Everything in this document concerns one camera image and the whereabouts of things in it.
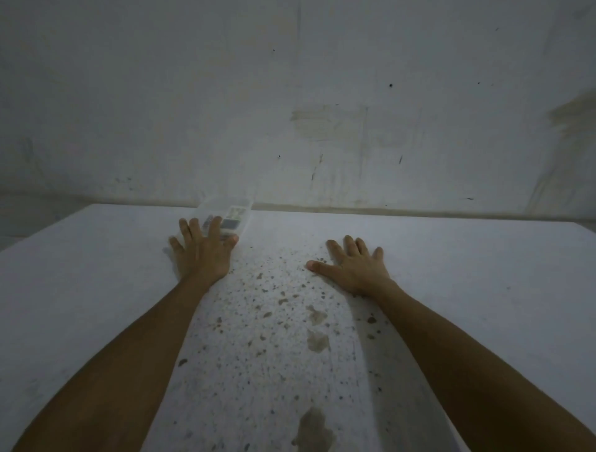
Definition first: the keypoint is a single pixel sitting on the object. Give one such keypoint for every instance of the person's right middle finger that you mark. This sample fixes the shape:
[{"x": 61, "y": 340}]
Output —
[{"x": 351, "y": 246}]

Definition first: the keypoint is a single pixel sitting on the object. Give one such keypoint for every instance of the person's left hand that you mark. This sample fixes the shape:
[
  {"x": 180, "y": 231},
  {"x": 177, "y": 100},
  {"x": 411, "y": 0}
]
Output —
[{"x": 202, "y": 260}]

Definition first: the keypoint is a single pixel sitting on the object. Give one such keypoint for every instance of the person's right hand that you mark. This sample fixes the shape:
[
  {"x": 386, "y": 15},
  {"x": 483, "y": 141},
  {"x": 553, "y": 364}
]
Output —
[{"x": 356, "y": 272}]

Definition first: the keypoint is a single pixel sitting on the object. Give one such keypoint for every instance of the person's left little finger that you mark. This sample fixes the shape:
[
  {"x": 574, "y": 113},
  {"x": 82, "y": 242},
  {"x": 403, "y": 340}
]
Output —
[{"x": 176, "y": 245}]

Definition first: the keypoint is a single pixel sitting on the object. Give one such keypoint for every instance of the person's left middle finger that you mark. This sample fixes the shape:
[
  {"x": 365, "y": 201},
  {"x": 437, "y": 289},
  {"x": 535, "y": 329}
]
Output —
[{"x": 196, "y": 230}]

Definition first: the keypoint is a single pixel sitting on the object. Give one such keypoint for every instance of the person's right forearm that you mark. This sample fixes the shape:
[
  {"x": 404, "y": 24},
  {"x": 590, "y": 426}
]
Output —
[{"x": 465, "y": 372}]

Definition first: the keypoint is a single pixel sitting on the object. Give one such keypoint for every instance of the clear plastic compartment box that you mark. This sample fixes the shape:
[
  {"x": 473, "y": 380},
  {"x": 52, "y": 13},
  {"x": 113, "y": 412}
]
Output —
[{"x": 233, "y": 219}]

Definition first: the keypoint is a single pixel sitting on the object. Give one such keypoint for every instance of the person's right little finger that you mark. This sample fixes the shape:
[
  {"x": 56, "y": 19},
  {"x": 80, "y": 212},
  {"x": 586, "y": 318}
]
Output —
[{"x": 378, "y": 254}]

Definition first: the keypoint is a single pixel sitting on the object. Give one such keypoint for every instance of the person's right thumb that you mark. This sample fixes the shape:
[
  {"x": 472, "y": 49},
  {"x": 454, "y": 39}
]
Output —
[{"x": 319, "y": 267}]

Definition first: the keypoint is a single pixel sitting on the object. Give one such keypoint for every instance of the person's left thumb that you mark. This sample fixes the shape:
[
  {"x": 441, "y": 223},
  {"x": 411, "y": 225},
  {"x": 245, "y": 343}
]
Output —
[{"x": 231, "y": 243}]

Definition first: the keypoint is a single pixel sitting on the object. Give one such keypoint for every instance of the person's left forearm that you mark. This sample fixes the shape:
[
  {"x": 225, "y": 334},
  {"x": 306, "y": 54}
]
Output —
[{"x": 125, "y": 368}]

